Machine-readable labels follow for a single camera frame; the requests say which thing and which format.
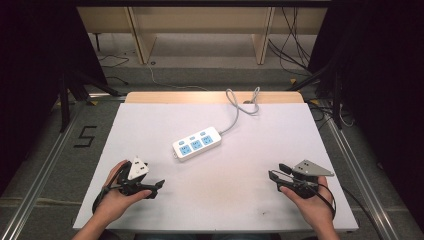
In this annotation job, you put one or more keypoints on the black metal stand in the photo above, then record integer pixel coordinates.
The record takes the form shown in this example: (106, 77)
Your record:
(71, 90)
(336, 100)

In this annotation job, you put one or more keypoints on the person's left hand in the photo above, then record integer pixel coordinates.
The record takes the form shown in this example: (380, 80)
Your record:
(115, 203)

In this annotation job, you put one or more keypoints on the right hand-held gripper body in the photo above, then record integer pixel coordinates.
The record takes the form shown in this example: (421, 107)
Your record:
(308, 169)

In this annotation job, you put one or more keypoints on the black curtain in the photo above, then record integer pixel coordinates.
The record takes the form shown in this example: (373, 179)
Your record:
(383, 83)
(30, 83)

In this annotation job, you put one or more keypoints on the aluminium floor rail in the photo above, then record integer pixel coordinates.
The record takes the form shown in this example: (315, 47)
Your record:
(363, 186)
(36, 180)

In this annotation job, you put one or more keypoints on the white table cover sheet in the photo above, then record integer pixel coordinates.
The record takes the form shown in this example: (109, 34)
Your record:
(233, 186)

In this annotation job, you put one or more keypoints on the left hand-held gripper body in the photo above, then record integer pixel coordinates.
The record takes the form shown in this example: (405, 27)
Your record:
(137, 168)

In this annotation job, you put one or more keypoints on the white power strip blue sockets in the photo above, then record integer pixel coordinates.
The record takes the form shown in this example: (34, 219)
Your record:
(196, 143)

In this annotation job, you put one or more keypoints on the person's right hand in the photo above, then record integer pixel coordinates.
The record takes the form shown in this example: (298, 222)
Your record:
(316, 210)

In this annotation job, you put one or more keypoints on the light wooden bench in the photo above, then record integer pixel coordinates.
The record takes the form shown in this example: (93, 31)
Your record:
(200, 20)

